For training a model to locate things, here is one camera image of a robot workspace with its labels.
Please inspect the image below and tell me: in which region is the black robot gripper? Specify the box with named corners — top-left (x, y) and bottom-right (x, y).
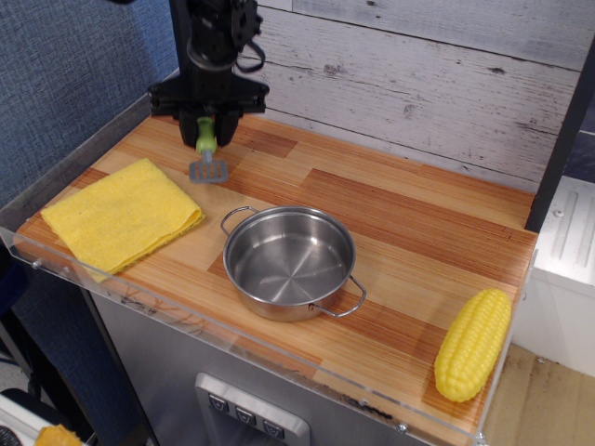
top-left (148, 58), bottom-right (270, 147)

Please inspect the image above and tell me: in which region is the green handled grey toy spatula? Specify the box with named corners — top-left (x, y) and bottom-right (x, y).
top-left (189, 117), bottom-right (229, 184)

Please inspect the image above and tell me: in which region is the yellow plastic toy corn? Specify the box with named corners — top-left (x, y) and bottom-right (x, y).
top-left (434, 289), bottom-right (511, 402)

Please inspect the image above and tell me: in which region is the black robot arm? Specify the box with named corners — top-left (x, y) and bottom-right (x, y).
top-left (148, 1), bottom-right (270, 147)

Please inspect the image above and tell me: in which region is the yellow folded cloth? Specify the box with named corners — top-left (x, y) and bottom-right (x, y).
top-left (41, 159), bottom-right (205, 283)

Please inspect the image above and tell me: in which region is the stainless steel pot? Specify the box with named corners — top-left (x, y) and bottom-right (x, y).
top-left (220, 205), bottom-right (367, 322)

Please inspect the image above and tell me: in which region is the clear acrylic front guard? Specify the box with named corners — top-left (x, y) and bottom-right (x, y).
top-left (1, 219), bottom-right (488, 445)

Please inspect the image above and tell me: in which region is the stainless steel cabinet front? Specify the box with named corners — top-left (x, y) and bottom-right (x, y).
top-left (91, 293), bottom-right (418, 445)

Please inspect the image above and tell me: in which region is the silver button control panel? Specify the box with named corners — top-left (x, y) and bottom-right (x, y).
top-left (194, 372), bottom-right (311, 445)

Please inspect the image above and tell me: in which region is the yellow black object bottom left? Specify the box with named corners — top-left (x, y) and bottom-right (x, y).
top-left (0, 422), bottom-right (89, 446)

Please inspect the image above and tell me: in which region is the white box at right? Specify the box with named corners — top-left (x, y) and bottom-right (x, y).
top-left (512, 177), bottom-right (594, 376)

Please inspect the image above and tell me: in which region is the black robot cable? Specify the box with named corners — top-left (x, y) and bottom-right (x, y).
top-left (231, 39), bottom-right (267, 74)

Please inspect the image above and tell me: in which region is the dark left upright post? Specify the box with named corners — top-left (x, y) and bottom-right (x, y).
top-left (169, 0), bottom-right (192, 88)

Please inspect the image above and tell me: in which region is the dark upright post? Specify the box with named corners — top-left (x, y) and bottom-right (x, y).
top-left (524, 40), bottom-right (594, 233)
top-left (169, 0), bottom-right (192, 88)

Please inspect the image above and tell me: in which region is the grey metal left rail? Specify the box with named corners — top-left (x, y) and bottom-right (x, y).
top-left (1, 95), bottom-right (150, 231)

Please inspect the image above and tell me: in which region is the dark right upright post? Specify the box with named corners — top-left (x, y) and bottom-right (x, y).
top-left (524, 40), bottom-right (594, 233)

